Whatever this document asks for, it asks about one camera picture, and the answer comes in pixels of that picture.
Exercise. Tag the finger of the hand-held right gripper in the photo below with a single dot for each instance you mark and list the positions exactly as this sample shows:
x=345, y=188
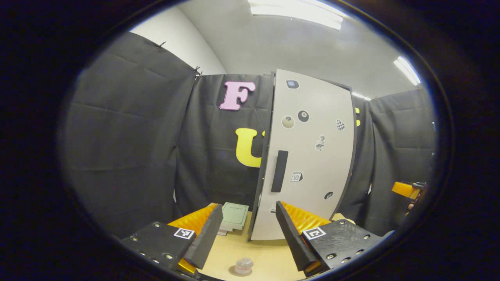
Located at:
x=406, y=190

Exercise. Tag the green notebook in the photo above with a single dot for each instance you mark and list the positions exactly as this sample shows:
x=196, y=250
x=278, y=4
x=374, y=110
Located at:
x=235, y=215

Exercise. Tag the round brown coaster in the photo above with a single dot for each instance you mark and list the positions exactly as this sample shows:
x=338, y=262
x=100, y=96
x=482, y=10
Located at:
x=233, y=271

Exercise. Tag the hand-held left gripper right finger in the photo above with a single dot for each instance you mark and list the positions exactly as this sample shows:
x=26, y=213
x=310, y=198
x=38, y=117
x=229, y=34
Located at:
x=291, y=238

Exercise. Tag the clear plastic bottle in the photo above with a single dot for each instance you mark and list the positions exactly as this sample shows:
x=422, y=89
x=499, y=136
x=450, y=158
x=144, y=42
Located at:
x=244, y=264

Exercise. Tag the ceiling light panel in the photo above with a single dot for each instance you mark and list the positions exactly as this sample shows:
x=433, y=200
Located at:
x=297, y=13
x=361, y=96
x=407, y=70

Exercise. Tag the black backdrop cloth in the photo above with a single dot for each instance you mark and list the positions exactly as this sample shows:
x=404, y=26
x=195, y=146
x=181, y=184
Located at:
x=136, y=136

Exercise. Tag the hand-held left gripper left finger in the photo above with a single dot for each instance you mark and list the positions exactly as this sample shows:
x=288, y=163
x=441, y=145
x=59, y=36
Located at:
x=207, y=242

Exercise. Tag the dark grey cabinet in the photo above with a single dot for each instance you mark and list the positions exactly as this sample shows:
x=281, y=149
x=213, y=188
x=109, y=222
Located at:
x=260, y=175

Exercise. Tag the pale grey cabinet door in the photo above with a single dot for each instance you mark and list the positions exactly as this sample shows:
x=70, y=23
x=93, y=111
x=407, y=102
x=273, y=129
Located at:
x=316, y=168

